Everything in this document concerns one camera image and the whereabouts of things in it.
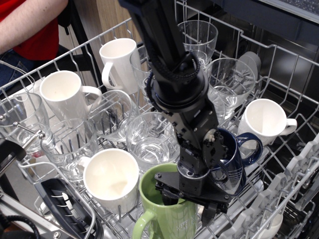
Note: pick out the clear glass centre left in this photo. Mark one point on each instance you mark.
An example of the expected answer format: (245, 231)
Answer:
(112, 114)

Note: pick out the clear glass far left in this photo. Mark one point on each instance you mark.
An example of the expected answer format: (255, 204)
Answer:
(22, 115)

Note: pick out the black clamp with metal screw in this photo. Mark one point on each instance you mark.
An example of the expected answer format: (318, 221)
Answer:
(12, 151)

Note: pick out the clear glass front left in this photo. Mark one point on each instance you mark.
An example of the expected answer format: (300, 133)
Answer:
(69, 144)

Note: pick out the green ceramic mug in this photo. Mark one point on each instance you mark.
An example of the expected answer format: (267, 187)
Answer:
(177, 221)

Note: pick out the grey wire dishwasher rack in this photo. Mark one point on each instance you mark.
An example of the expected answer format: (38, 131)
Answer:
(283, 78)

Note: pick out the red shirt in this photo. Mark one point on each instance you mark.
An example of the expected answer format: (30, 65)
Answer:
(43, 45)

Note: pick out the blue jeans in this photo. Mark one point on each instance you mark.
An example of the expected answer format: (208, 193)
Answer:
(12, 66)

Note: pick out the white mug front left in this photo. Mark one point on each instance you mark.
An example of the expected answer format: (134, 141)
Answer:
(111, 176)

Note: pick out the clear glass centre front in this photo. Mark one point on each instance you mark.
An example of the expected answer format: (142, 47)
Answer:
(151, 140)

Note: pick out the white mug right side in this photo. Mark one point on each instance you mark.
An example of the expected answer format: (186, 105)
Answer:
(267, 120)

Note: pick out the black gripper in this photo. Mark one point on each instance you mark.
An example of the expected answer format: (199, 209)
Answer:
(192, 182)

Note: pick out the person forearm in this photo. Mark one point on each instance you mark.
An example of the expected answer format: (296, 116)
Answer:
(27, 20)

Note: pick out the tall white mug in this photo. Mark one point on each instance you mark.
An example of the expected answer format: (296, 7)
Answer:
(117, 73)
(67, 97)

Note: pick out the clear glass back centre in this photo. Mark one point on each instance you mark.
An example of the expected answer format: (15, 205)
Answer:
(139, 61)

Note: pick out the tall white mug left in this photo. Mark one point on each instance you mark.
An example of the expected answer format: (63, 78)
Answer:
(67, 97)

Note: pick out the black rack handle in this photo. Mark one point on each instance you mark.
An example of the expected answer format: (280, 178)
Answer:
(70, 213)

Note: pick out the clear glass right tall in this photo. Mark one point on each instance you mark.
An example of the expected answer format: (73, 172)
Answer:
(230, 83)

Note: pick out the dark blue ceramic mug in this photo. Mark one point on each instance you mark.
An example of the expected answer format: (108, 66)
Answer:
(229, 175)

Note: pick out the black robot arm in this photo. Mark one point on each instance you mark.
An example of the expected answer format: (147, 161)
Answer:
(178, 89)

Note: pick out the tall white mug back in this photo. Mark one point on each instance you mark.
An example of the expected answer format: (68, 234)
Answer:
(117, 73)

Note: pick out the grey plastic tine holder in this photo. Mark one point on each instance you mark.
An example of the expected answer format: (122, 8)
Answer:
(274, 189)

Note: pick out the clear glass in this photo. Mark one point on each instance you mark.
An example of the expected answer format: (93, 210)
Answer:
(139, 61)
(199, 37)
(69, 144)
(151, 140)
(112, 114)
(22, 115)

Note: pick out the clear glass back right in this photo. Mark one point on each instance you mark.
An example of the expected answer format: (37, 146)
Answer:
(199, 37)

